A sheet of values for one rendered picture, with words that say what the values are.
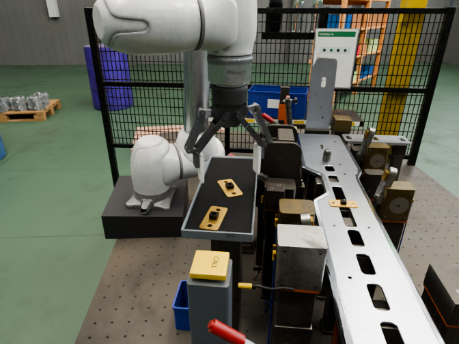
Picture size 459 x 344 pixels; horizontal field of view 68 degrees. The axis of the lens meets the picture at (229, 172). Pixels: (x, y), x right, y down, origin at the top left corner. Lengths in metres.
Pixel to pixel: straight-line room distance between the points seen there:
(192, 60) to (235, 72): 0.60
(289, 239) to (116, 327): 0.63
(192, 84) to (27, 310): 1.65
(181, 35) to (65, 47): 11.25
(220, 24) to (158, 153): 0.78
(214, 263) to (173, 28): 0.40
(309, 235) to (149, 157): 0.76
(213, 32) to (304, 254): 0.46
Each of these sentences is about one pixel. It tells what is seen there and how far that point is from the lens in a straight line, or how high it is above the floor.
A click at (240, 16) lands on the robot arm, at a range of 0.66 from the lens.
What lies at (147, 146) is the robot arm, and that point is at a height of 1.07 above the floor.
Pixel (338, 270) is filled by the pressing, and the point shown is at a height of 1.00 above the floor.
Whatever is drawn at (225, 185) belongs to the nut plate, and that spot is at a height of 1.16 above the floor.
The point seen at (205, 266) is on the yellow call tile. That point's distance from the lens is 0.59.
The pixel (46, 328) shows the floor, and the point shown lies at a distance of 2.23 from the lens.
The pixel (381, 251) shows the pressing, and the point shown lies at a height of 1.00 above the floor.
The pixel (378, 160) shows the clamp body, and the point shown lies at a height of 0.99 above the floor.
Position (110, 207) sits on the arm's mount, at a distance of 1.47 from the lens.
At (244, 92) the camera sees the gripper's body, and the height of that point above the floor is 1.39.
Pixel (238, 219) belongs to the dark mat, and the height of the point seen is 1.16.
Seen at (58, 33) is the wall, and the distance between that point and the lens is 11.86.
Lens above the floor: 1.55
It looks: 26 degrees down
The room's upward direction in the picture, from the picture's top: straight up
